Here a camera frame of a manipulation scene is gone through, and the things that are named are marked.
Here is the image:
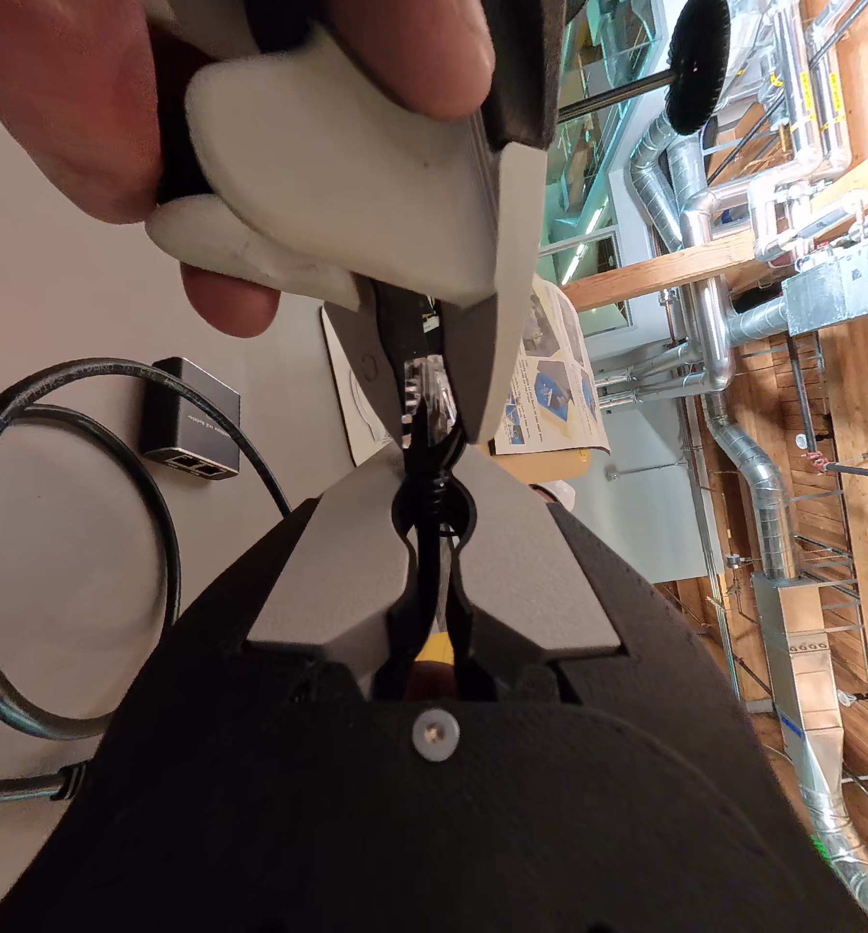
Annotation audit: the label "person's left hand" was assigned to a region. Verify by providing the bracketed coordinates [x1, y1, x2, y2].
[0, 0, 497, 338]

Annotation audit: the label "black metal pole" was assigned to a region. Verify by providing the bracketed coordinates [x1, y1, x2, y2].
[558, 0, 731, 137]

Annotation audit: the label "black ethernet splitter box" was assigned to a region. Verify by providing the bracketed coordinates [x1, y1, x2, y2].
[139, 356, 243, 484]

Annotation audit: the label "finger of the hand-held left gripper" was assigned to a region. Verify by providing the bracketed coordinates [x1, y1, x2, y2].
[441, 142, 549, 447]
[361, 277, 446, 446]

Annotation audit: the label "printed instruction board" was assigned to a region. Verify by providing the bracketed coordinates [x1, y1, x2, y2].
[488, 276, 611, 459]

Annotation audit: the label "silver air duct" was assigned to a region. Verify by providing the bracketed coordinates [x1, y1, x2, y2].
[627, 109, 803, 584]

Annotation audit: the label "silver conduit pipes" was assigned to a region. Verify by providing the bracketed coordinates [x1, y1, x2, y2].
[678, 0, 868, 395]

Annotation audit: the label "black ethernet cable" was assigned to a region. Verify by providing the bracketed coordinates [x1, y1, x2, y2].
[0, 353, 473, 806]

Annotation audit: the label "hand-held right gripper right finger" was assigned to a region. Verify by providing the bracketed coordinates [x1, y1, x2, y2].
[445, 445, 622, 702]

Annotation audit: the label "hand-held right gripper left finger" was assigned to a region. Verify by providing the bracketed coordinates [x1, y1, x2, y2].
[246, 441, 424, 701]

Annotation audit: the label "wooden ceiling beam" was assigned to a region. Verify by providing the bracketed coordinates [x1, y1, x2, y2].
[561, 229, 774, 313]

